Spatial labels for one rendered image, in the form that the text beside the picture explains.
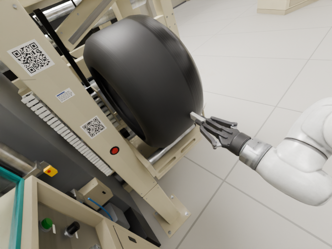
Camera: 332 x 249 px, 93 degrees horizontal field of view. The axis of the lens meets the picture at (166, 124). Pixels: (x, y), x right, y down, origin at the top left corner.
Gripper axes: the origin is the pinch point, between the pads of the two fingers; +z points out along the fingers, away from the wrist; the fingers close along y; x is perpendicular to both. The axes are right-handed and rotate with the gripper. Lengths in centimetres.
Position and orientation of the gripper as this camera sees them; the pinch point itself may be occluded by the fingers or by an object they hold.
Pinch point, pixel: (197, 118)
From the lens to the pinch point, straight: 64.3
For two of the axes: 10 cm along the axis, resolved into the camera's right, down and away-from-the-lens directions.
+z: -6.3, -4.8, 6.1
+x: 2.3, 6.4, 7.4
